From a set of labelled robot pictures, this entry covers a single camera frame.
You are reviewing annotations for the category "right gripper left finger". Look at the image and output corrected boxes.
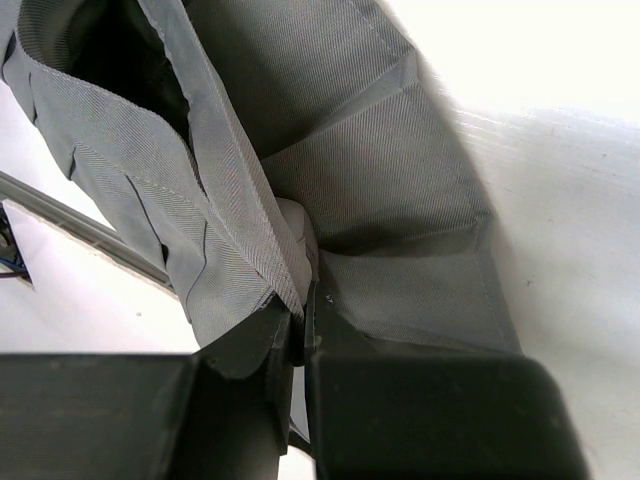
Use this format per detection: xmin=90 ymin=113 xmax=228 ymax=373
xmin=1 ymin=299 xmax=293 ymax=479

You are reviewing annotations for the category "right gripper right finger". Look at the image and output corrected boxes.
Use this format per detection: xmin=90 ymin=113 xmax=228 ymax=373
xmin=304 ymin=284 xmax=589 ymax=479

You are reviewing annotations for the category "grey pleated skirt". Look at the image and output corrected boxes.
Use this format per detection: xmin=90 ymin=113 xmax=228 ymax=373
xmin=1 ymin=1 xmax=520 ymax=353

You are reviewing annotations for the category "aluminium table rail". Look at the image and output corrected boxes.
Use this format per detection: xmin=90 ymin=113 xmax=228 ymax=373
xmin=1 ymin=172 xmax=174 ymax=294

